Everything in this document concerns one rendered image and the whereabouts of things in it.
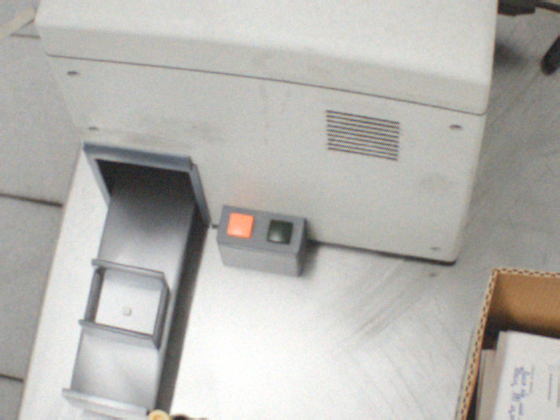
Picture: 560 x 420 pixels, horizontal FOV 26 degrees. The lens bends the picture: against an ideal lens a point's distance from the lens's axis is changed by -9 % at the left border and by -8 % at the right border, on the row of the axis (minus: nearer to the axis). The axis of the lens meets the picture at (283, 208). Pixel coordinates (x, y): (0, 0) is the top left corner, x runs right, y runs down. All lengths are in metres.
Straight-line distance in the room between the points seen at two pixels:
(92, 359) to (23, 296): 1.03
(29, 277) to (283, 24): 1.29
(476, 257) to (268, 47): 0.33
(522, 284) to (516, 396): 0.09
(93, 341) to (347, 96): 0.29
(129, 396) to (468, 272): 0.28
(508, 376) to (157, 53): 0.34
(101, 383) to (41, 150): 1.15
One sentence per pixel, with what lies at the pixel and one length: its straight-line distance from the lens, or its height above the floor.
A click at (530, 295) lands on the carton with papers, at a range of 0.84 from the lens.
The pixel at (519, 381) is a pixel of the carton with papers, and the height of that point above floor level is 0.94.
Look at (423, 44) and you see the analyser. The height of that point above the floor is 1.18.
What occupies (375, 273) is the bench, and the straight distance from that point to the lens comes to 0.95.
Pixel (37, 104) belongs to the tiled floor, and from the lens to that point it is 2.06.
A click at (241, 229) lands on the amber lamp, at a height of 0.93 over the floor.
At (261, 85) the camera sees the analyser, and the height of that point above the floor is 1.12.
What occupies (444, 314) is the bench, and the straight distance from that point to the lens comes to 0.95.
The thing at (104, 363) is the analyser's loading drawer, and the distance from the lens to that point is 0.91.
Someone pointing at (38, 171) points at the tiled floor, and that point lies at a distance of 2.01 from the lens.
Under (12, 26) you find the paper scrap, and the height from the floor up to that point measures 0.00.
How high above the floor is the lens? 1.77
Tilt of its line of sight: 68 degrees down
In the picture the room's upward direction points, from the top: 7 degrees counter-clockwise
